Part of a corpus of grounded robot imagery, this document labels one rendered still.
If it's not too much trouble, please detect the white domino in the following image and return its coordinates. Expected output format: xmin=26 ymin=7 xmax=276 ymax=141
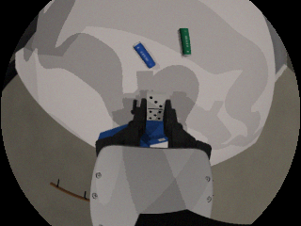
xmin=147 ymin=91 xmax=166 ymax=121

